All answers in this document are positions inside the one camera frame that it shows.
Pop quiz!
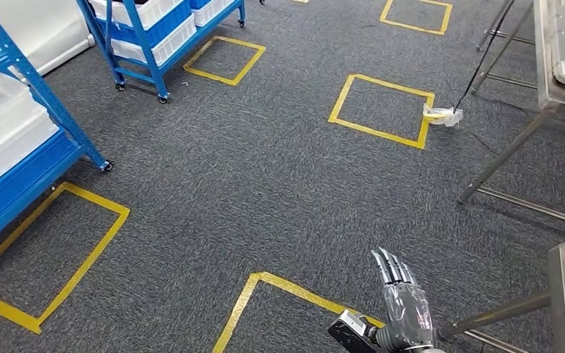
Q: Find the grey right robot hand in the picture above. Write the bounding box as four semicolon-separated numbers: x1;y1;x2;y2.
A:
367;247;435;352

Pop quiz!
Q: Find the blue wheeled shelf rack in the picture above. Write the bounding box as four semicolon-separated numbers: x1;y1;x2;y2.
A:
75;0;247;104

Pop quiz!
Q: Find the blue metal shelf rack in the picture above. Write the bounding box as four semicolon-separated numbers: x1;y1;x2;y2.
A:
0;0;115;257

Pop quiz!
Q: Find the stainless steel table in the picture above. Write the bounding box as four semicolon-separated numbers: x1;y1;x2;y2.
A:
458;0;565;230

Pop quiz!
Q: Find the crumpled tape wad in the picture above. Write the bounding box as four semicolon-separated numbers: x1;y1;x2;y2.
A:
422;103;464;129

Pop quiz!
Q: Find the white plastic crate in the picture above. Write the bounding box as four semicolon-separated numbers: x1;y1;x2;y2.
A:
192;0;235;28
88;0;186;32
110;14;199;67

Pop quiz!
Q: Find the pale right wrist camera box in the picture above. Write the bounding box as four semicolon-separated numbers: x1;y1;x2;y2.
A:
327;310;369;353

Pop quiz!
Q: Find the black cable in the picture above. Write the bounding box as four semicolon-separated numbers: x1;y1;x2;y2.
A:
452;0;516;115

